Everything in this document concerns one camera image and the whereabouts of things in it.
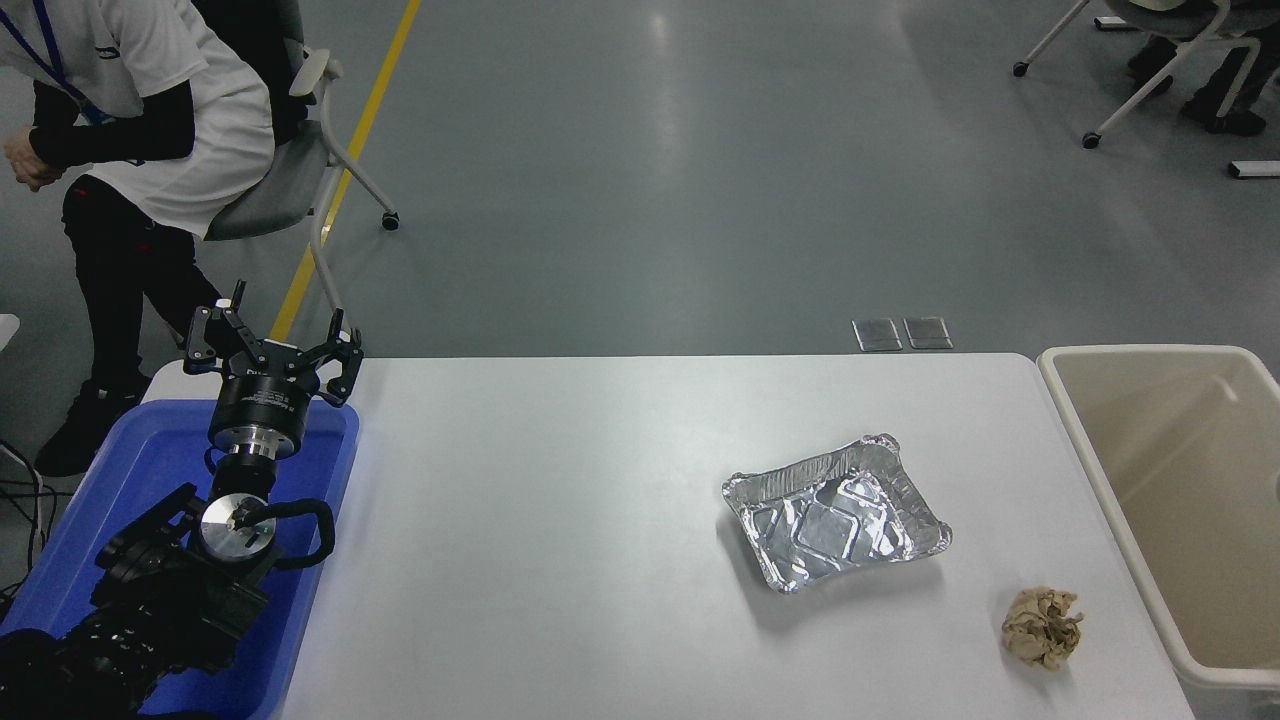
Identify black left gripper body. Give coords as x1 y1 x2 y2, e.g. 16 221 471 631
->
209 348 321 446

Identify person's hand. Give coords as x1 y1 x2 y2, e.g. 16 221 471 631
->
2 130 66 193

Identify blue plastic tray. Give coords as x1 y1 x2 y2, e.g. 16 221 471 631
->
0 400 361 720

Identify grey white wheeled chair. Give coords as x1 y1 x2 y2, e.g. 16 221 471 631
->
205 0 401 323

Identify seated person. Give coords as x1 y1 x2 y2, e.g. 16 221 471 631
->
0 0 276 478

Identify silver foil tray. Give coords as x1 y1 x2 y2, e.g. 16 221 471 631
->
722 433 953 595

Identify crumpled tan paper ball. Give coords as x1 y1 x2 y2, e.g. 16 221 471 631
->
1003 586 1086 671

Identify large pale plastic bin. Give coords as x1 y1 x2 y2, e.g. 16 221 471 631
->
1037 345 1280 720

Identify white framed wheeled chair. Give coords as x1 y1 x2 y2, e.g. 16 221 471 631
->
1012 0 1263 151

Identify person with dark trousers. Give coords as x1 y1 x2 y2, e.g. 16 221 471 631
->
1125 0 1280 138

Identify black floor cables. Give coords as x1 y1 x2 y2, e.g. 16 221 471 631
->
0 440 73 601

